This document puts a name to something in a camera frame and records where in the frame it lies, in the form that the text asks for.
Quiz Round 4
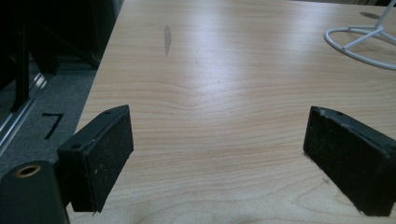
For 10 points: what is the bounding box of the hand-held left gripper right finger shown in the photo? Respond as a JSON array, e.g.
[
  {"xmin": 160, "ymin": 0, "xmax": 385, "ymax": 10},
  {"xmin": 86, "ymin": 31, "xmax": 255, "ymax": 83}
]
[{"xmin": 303, "ymin": 105, "xmax": 396, "ymax": 217}]

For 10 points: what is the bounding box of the white wire stand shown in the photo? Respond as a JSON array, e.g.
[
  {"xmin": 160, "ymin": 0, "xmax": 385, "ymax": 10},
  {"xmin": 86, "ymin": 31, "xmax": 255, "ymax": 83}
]
[{"xmin": 323, "ymin": 0, "xmax": 396, "ymax": 71}]

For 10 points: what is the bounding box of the black metal frame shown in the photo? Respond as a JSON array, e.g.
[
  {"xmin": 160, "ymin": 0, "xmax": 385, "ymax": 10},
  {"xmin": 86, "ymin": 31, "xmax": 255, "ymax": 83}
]
[{"xmin": 0, "ymin": 0, "xmax": 123, "ymax": 114}]

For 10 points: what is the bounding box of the aluminium floor rail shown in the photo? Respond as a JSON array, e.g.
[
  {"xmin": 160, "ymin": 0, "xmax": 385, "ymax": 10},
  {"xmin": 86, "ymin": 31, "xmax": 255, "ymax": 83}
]
[{"xmin": 0, "ymin": 72, "xmax": 49, "ymax": 157}]

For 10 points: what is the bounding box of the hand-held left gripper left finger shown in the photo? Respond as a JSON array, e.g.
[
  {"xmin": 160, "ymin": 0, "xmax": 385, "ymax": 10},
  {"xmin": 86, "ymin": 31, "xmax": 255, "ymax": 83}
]
[{"xmin": 56, "ymin": 104, "xmax": 134, "ymax": 214}]

